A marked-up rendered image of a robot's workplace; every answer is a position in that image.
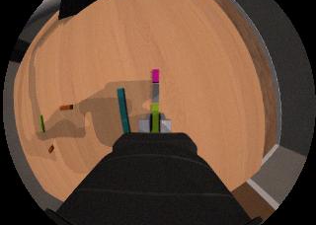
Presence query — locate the orange rod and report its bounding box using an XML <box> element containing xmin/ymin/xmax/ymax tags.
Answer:
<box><xmin>59</xmin><ymin>105</ymin><xmax>73</xmax><ymax>111</ymax></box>
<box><xmin>48</xmin><ymin>145</ymin><xmax>54</xmax><ymax>153</ymax></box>

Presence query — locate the small magenta block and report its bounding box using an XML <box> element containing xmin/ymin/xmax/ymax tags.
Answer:
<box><xmin>152</xmin><ymin>69</ymin><xmax>159</xmax><ymax>83</ymax></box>

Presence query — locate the turquoise rod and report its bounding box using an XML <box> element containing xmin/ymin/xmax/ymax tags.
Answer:
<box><xmin>117</xmin><ymin>88</ymin><xmax>131</xmax><ymax>133</ymax></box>

